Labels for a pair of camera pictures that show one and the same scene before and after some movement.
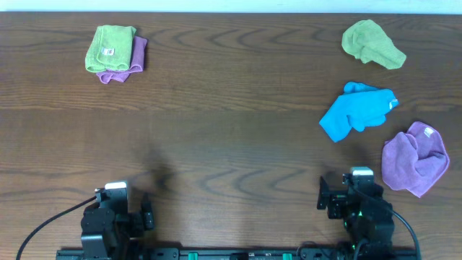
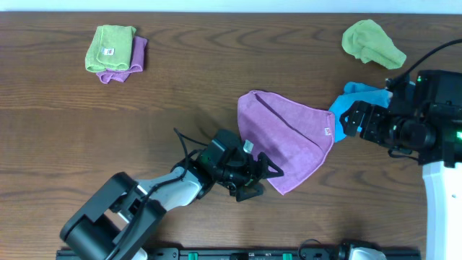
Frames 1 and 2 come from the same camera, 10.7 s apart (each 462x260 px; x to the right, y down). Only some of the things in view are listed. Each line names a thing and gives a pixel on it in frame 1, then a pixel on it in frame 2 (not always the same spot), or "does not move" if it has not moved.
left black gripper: [148, 221] -> [251, 176]
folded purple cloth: [138, 49] does not move
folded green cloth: [108, 48] does not move
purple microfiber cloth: [415, 160] -> [293, 137]
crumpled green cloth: [369, 42] does not move
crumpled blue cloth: [359, 107] does not move
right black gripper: [336, 200] -> [356, 111]
